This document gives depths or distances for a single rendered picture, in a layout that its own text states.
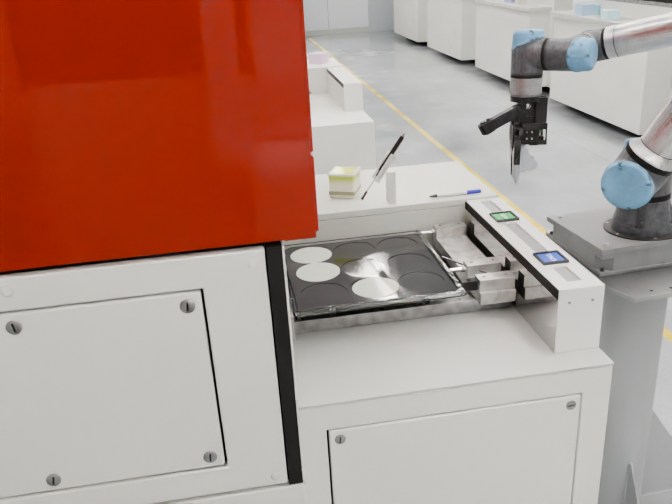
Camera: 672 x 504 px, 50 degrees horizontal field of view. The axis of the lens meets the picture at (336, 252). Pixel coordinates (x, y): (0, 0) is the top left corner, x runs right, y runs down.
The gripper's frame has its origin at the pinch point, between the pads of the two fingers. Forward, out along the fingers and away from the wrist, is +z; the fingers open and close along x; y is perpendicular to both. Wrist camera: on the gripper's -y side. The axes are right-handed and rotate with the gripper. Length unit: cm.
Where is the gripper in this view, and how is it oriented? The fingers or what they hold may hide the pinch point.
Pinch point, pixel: (512, 176)
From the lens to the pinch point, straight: 187.9
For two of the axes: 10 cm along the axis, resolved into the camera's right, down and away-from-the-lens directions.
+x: 1.0, -3.3, 9.4
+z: 0.4, 9.5, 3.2
